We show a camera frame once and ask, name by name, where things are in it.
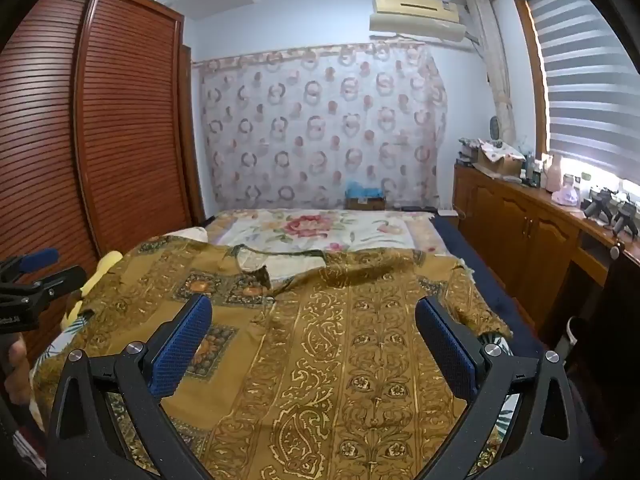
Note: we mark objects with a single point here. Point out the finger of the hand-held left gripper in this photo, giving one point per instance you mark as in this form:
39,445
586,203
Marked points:
37,260
60,280

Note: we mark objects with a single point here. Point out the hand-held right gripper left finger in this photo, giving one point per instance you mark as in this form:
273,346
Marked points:
180,347

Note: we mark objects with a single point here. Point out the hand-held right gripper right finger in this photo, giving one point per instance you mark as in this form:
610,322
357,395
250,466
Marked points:
445,350

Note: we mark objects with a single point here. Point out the mustard patterned shirt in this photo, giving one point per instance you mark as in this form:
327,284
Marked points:
325,360

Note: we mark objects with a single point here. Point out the person's left hand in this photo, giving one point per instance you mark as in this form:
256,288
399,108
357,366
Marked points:
17,375

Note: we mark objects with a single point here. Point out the palm leaf print sheet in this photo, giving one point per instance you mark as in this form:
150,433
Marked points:
52,347

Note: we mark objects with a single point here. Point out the navy blanket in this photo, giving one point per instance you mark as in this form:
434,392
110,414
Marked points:
500,300

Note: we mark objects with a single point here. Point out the white pillow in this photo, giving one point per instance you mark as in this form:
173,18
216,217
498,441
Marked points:
192,234

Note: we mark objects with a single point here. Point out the grey trash bin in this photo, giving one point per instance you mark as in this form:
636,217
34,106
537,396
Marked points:
572,332

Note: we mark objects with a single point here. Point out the wooden sideboard cabinet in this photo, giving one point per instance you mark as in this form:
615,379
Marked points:
520,230

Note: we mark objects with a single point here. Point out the black flat device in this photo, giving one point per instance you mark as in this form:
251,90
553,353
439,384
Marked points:
417,208

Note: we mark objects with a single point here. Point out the cardboard box with label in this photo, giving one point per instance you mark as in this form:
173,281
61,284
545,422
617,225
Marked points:
365,204

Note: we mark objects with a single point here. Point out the floral blanket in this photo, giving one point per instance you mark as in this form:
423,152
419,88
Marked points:
300,225

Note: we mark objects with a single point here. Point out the wooden louvered wardrobe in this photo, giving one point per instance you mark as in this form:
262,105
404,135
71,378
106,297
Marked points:
125,110

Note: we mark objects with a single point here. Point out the blue cloth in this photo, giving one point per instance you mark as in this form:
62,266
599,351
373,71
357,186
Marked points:
364,190

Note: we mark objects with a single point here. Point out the open cardboard box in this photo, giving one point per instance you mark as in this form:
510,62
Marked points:
500,162

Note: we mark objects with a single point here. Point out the lavender plastic bag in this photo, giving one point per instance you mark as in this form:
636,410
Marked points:
567,195

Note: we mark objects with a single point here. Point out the small dark bottle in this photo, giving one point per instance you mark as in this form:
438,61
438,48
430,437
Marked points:
530,167

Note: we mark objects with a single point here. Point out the stack of patterned boxes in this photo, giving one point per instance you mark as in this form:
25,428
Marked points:
469,150

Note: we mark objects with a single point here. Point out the pink bottle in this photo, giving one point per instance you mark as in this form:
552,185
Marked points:
554,177

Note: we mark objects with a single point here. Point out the small round grey fan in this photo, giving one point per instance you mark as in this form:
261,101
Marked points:
495,129

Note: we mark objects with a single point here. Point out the tied floral curtain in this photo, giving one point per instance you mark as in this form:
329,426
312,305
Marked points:
492,60

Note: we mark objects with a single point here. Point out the striped window blind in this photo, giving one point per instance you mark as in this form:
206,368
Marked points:
585,85

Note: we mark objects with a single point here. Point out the wooden window frame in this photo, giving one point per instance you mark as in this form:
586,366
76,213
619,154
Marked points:
532,60

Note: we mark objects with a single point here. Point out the wall air conditioner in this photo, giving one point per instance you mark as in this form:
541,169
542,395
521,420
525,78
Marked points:
415,15

